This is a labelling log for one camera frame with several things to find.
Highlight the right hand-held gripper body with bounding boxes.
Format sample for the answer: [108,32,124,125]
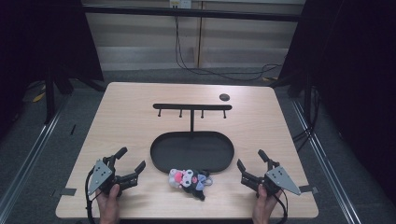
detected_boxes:
[240,158,303,198]

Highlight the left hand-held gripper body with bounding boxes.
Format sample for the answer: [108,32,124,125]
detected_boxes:
[87,156,139,197]

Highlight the pink white plush keychain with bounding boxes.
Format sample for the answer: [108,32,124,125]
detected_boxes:
[168,168,196,189]

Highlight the black plush keychain purple bow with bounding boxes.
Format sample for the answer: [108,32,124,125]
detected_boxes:
[181,169,215,202]

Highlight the black hook rack with tray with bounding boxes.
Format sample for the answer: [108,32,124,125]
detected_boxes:
[149,103,235,175]

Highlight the person's right hand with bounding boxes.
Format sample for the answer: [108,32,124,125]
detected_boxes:
[251,184,283,224]

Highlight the person's left hand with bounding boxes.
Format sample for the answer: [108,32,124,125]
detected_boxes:
[94,183,122,224]

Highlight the grey tape piece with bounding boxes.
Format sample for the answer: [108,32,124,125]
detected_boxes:
[299,184,319,195]
[59,187,78,197]

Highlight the black metal stand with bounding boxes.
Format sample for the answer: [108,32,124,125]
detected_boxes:
[269,70,316,126]
[27,66,107,126]

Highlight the yellow floor scrap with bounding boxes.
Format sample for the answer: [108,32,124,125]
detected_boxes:
[32,91,47,104]

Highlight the dark curtain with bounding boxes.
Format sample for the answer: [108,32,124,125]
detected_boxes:
[277,0,396,204]
[0,0,105,139]

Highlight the black horizontal bar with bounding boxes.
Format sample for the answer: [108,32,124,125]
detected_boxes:
[81,5,305,23]

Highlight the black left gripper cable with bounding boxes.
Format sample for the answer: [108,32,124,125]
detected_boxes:
[84,167,104,224]

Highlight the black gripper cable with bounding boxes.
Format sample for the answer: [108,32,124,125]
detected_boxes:
[84,167,104,224]
[274,191,290,224]

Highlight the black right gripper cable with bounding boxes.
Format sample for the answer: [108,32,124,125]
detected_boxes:
[274,191,290,224]

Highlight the black floor cable bundle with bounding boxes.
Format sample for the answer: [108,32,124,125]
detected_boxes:
[291,87,322,154]

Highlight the aluminium floor rail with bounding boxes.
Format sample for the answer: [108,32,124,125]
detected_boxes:
[290,98,362,224]
[0,101,68,217]

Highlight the black wall cable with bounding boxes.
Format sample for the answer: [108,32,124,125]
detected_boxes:
[174,14,284,83]

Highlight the white wall outlet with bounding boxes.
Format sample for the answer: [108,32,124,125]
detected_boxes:
[169,0,192,9]

